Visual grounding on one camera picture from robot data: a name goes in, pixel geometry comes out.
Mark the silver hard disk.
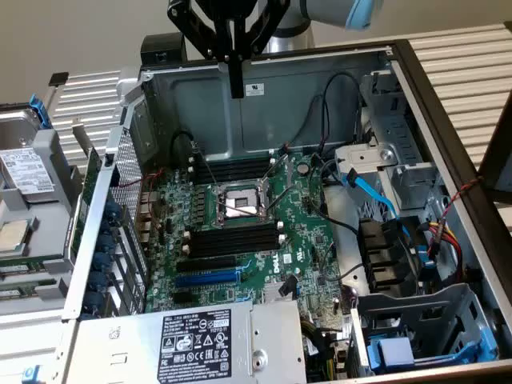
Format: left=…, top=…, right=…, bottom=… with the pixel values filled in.
left=0, top=108, right=57, bottom=203

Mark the silver power supply unit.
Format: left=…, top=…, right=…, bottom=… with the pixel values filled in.
left=66, top=299, right=309, bottom=384

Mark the yellow black wire bundle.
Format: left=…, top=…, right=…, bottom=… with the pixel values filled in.
left=299, top=318, right=351, bottom=384

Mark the blue plastic disk carrier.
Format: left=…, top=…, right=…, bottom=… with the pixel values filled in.
left=366, top=322, right=501, bottom=373

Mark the black plastic fan shroud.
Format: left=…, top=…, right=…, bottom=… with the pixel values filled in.
left=357, top=218, right=421, bottom=297

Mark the grey metal drive cage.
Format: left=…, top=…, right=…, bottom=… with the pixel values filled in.
left=334, top=70, right=441, bottom=213

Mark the dark flat panel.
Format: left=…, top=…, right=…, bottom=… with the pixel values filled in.
left=477, top=90, right=512, bottom=206

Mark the red black twisted wire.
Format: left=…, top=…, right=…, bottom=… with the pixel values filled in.
left=118, top=167, right=165, bottom=217
left=439, top=175, right=485, bottom=223

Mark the green graphics card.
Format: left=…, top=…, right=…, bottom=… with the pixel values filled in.
left=68, top=118, right=104, bottom=261

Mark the CPU socket locking lever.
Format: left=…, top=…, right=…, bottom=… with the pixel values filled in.
left=266, top=186, right=292, bottom=211
left=263, top=153, right=290, bottom=181

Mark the metal port block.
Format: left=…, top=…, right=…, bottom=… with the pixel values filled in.
left=134, top=190, right=162, bottom=245

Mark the silver chipset heatsink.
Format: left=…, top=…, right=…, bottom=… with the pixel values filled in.
left=262, top=282, right=299, bottom=304

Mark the CPU socket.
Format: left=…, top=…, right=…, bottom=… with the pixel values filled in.
left=215, top=175, right=271, bottom=227

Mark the pale blue block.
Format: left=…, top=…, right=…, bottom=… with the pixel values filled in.
left=379, top=338, right=415, bottom=367

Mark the long black expansion slot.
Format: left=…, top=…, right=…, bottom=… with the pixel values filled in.
left=175, top=255, right=238, bottom=274

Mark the small blue plastic clip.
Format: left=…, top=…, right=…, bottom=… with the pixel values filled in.
left=22, top=364, right=43, bottom=384

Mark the grey metal disk bay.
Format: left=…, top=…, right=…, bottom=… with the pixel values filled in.
left=351, top=282, right=501, bottom=377

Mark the green Dell motherboard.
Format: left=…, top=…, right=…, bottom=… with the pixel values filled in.
left=143, top=150, right=353, bottom=315

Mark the black rectangular box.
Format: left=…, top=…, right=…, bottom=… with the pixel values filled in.
left=140, top=34, right=189, bottom=67

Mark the metal socket cover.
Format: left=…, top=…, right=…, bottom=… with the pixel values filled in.
left=255, top=175, right=274, bottom=225

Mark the dark blue slot clip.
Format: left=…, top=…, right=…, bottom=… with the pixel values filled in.
left=92, top=251, right=114, bottom=271
left=104, top=199, right=123, bottom=220
left=87, top=271, right=109, bottom=291
left=95, top=234, right=117, bottom=253
left=82, top=290, right=104, bottom=311

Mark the silver CPU chip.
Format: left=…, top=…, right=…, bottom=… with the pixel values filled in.
left=0, top=218, right=32, bottom=254

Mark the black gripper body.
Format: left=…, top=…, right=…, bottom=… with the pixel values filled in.
left=191, top=0, right=278, bottom=21

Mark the blue expansion slot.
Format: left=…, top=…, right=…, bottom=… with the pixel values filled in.
left=174, top=268, right=242, bottom=287

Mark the blue SATA wire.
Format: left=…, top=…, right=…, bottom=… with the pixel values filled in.
left=343, top=166, right=436, bottom=271

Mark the blue disk carrier rail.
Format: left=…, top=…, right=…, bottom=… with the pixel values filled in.
left=28, top=94, right=55, bottom=130

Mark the black angled plug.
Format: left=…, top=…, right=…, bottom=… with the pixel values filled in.
left=278, top=274, right=299, bottom=298

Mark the grey open PC case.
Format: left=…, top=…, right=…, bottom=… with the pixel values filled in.
left=62, top=38, right=512, bottom=384

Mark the red yellow power wire bundle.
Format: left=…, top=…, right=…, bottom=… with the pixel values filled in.
left=426, top=222, right=467, bottom=281

